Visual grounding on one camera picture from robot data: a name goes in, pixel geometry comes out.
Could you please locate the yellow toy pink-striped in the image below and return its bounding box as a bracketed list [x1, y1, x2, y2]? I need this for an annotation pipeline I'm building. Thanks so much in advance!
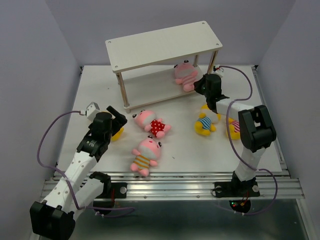
[103, 110, 124, 142]
[225, 118, 241, 140]

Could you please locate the pink toy pink-striped shirt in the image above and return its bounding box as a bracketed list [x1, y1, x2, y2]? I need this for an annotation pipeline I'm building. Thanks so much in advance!
[173, 60, 202, 92]

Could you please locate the pink toy red polka-dot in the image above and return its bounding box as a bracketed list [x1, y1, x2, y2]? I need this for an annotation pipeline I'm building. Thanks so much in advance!
[132, 109, 172, 139]

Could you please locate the yellow toy blue-striped shirt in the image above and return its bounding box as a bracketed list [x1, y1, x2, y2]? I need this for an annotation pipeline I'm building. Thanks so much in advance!
[194, 104, 221, 136]

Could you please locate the pink toy orange-striped shirt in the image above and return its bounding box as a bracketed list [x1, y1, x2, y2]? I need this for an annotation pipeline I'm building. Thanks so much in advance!
[130, 135, 162, 177]

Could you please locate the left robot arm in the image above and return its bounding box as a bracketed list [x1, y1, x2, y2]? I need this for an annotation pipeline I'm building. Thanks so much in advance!
[29, 106, 128, 240]

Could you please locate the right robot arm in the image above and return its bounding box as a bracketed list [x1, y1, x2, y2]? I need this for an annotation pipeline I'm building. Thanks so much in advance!
[194, 74, 277, 195]

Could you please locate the white two-tier shelf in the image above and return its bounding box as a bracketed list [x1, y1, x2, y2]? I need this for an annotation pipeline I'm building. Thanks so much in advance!
[105, 21, 223, 113]

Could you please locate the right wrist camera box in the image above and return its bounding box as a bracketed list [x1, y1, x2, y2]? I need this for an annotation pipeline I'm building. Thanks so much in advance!
[213, 65, 224, 78]

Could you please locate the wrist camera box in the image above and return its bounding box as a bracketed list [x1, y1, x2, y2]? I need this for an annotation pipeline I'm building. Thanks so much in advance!
[213, 65, 224, 78]
[85, 102, 101, 122]

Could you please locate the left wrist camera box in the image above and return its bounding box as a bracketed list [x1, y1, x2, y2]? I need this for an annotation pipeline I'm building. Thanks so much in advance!
[85, 102, 101, 122]

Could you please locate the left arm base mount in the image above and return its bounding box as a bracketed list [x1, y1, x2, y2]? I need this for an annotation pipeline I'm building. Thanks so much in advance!
[92, 182, 127, 209]

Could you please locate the aluminium rail frame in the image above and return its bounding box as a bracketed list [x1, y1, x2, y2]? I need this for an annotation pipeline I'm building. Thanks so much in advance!
[29, 65, 311, 240]

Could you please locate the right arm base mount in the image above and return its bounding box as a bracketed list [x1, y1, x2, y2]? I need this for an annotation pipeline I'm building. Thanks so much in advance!
[211, 181, 260, 214]

